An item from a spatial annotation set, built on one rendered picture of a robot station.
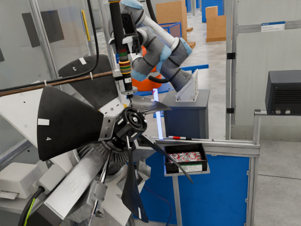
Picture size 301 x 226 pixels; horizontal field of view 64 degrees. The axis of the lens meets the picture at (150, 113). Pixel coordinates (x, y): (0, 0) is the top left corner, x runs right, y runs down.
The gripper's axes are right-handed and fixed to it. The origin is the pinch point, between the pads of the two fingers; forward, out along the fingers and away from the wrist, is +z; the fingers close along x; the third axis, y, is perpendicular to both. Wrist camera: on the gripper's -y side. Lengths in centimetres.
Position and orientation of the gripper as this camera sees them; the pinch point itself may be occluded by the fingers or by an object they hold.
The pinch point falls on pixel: (117, 41)
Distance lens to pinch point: 93.5
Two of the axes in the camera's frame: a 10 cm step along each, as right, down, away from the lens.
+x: -9.5, -0.2, 3.2
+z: -2.9, 4.2, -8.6
